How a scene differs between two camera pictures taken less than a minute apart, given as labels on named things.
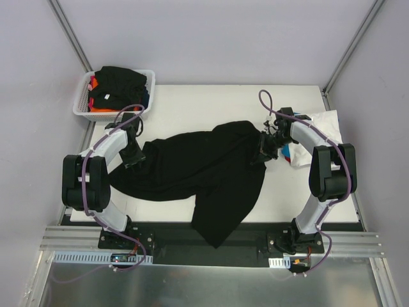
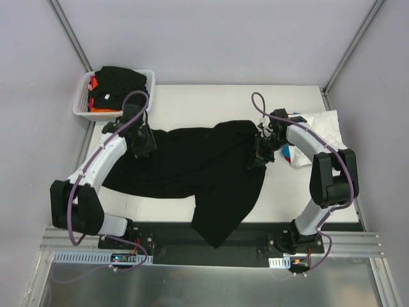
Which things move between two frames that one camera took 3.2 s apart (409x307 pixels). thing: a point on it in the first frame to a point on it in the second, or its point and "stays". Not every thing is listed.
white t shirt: [328, 125] stays
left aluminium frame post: [59, 12] stays
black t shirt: [220, 169] stays
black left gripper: [134, 157] to [146, 144]
